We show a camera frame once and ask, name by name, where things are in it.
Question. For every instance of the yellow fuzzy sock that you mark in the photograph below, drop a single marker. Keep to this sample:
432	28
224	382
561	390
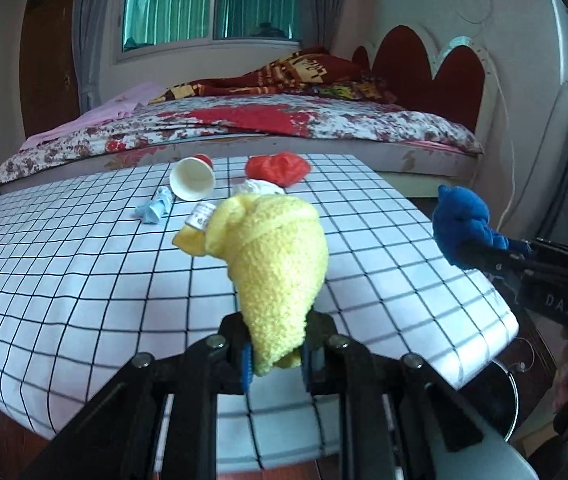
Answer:
274	260

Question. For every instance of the white tissue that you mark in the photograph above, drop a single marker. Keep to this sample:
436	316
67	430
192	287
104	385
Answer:
259	186

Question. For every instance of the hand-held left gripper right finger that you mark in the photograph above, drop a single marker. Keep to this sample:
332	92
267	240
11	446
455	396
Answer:
309	367

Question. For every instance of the black trash bin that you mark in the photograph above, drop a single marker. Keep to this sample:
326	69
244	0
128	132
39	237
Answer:
504	400

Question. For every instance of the blue fuzzy sock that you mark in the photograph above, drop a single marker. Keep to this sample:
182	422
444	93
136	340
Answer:
459	225

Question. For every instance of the small white bottle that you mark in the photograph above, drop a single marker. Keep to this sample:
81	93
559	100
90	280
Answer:
198	217

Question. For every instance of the red printed blanket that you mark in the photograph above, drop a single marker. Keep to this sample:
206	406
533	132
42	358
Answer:
289	72

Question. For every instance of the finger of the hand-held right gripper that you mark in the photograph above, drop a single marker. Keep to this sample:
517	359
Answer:
494	265
556	250

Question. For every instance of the pink cloth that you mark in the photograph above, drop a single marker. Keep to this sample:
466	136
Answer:
113	105

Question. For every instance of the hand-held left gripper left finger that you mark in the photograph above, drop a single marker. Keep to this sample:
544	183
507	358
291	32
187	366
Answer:
246	370

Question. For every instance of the light blue wrapper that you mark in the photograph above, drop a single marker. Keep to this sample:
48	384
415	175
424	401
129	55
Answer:
153	207

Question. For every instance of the bed with red headboard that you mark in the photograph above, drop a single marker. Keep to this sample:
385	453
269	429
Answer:
414	70

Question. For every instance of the window with green curtain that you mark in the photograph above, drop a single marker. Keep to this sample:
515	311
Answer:
213	5

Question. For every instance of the brown wooden door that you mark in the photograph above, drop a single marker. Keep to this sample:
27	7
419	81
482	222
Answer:
46	70

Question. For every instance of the red white paper cup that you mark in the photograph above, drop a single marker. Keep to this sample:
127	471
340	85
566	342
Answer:
191	180

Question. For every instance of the floral bedsheet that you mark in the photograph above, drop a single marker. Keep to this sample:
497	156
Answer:
339	122

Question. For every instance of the white checked tablecloth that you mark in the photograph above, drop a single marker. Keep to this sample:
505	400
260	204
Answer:
88	285

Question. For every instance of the red plastic bag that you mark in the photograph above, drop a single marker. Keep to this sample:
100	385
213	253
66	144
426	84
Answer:
279	167

